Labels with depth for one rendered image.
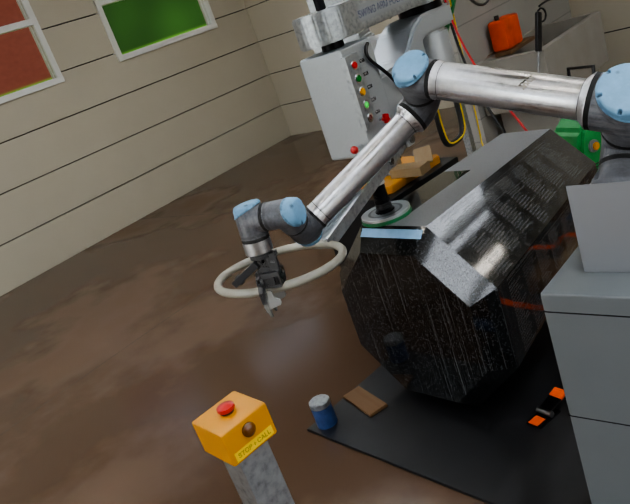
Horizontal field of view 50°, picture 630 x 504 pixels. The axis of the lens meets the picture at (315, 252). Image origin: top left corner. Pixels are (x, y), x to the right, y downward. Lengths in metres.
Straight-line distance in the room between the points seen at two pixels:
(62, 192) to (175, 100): 2.08
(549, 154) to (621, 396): 1.51
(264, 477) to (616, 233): 1.12
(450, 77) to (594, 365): 0.91
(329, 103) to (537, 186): 1.00
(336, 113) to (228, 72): 7.53
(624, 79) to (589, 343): 0.71
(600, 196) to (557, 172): 1.31
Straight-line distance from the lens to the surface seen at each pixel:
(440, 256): 2.62
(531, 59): 5.86
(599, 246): 2.01
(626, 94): 1.85
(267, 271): 2.16
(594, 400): 2.15
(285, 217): 2.03
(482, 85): 1.98
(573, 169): 3.32
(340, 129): 2.71
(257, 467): 1.49
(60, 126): 8.62
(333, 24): 2.62
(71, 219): 8.55
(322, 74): 2.68
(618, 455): 2.26
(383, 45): 3.07
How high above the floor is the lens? 1.78
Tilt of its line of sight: 19 degrees down
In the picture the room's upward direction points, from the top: 20 degrees counter-clockwise
